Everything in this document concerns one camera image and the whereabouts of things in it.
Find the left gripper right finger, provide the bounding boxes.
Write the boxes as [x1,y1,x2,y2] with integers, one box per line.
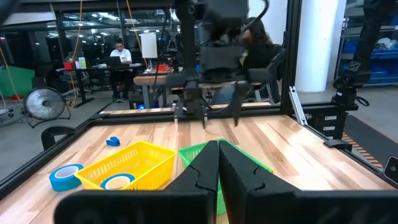
[219,140,398,224]

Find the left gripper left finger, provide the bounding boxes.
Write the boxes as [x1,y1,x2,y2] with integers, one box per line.
[54,140,220,224]

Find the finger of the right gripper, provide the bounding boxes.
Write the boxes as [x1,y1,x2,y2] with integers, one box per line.
[241,82,251,126]
[231,82,242,127]

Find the light blue tape roll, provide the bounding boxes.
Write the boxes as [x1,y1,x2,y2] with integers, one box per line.
[49,164,85,192]

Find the person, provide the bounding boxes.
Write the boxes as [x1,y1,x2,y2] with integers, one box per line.
[109,39,134,103]
[211,17,282,105]

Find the green plastic basket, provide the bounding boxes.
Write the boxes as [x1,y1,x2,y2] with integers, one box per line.
[178,138,274,216]

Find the silver metal bar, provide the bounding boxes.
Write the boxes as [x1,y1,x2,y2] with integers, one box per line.
[288,86,307,125]

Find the yellow plastic basket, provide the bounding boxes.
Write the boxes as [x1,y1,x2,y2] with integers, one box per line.
[74,140,178,191]

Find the white board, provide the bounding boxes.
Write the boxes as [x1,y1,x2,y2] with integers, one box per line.
[140,32,159,59]

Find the wooden workbench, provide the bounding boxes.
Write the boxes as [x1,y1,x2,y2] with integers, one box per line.
[133,73,175,110]

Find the white round column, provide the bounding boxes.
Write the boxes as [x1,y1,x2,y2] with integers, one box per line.
[295,0,348,93]

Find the black drawer cabinet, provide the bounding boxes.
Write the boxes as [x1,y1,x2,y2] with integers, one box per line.
[306,110,349,141]

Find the black table edge clip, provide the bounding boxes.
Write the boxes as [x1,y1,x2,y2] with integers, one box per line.
[323,139,354,152]

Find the black laptop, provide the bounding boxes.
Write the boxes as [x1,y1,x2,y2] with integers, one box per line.
[104,55,123,67]

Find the black office desk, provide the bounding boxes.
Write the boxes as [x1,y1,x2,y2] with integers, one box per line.
[55,62,147,108]

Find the black floor mat striped edge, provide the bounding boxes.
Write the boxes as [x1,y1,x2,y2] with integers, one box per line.
[341,114,398,170]

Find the shelf with blue bins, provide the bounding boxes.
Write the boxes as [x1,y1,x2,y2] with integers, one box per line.
[340,24,398,86]

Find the round floor fan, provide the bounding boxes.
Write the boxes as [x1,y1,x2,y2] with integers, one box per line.
[22,86,72,129]

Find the green fabric panel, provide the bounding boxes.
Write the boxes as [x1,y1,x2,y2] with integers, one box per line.
[0,65,35,97]

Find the black metal rig frame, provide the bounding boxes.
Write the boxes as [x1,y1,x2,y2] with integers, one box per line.
[0,0,398,200]

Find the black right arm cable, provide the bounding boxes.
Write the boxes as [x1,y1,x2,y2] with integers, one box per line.
[245,0,269,32]

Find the black table-level camera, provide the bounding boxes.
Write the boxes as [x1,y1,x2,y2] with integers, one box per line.
[382,155,398,186]

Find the black arched table handle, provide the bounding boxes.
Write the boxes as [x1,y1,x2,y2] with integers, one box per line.
[40,125,77,151]

